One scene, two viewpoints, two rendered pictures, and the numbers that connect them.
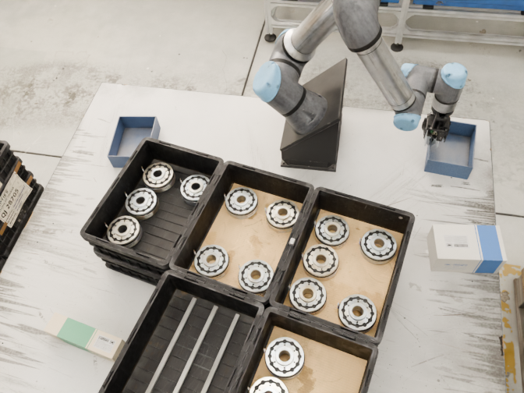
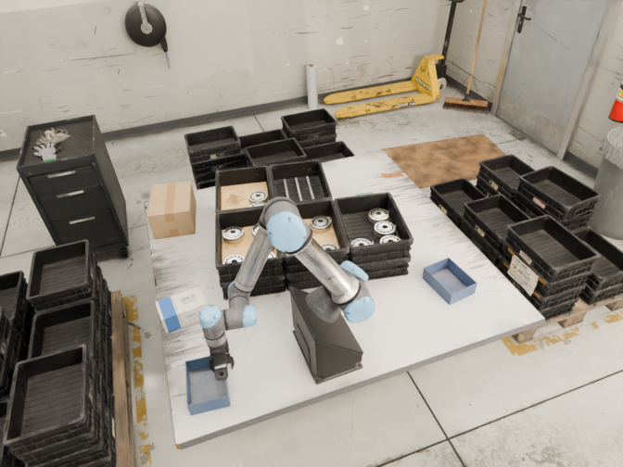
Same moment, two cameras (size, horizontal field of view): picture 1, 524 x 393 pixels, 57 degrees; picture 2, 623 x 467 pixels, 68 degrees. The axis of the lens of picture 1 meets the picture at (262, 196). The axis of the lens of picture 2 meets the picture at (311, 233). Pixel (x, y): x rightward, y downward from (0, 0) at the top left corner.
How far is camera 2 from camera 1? 2.33 m
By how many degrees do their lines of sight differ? 79
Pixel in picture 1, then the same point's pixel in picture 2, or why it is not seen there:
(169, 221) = (362, 233)
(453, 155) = (203, 387)
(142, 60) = not seen: outside the picture
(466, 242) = (182, 301)
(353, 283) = (241, 247)
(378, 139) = (272, 374)
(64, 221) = (434, 233)
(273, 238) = not seen: hidden behind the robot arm
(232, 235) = (321, 240)
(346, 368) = not seen: hidden behind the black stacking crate
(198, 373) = (294, 195)
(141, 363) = (320, 189)
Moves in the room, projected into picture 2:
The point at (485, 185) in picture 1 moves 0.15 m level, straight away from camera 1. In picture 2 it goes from (172, 372) to (160, 406)
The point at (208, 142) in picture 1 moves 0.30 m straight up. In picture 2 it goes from (402, 311) to (409, 262)
